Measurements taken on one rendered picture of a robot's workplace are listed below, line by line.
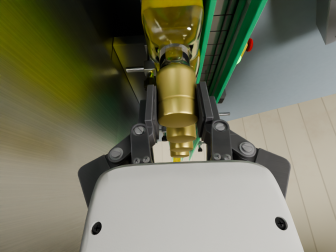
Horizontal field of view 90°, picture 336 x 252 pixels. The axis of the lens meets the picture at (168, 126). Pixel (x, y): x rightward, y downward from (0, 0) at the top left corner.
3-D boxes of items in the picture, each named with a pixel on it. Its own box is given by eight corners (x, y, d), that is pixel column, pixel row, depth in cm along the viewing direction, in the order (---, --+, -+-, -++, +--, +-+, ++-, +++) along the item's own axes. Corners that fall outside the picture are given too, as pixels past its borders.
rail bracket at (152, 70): (125, 36, 40) (122, 85, 35) (154, 34, 39) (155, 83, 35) (130, 49, 43) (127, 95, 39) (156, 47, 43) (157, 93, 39)
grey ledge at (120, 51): (115, 17, 45) (111, 51, 41) (148, 15, 44) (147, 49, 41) (156, 130, 134) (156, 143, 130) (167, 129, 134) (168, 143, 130)
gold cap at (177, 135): (164, 98, 19) (165, 136, 18) (195, 97, 19) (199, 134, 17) (165, 111, 22) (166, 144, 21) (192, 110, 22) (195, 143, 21)
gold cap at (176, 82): (153, 64, 14) (153, 113, 12) (197, 61, 14) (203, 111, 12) (158, 88, 17) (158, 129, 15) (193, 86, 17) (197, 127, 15)
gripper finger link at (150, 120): (117, 175, 13) (127, 109, 17) (158, 173, 13) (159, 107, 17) (101, 157, 10) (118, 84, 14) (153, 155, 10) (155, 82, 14)
